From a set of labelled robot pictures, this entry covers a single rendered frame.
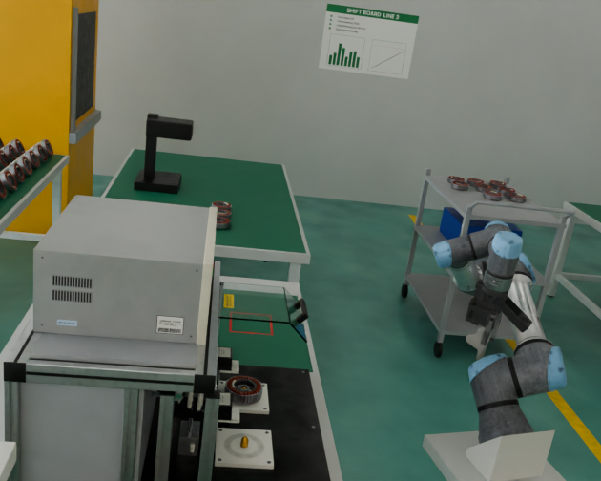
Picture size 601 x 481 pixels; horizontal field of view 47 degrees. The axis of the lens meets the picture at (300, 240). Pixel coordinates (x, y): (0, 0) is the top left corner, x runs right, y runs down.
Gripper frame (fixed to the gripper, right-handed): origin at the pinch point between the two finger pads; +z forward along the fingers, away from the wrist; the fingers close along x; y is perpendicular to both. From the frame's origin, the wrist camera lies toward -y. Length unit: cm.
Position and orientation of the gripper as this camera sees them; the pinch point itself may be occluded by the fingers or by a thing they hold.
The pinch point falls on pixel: (487, 349)
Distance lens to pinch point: 205.3
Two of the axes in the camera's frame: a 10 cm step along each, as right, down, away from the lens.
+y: -8.5, -3.2, 4.3
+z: -1.1, 8.9, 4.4
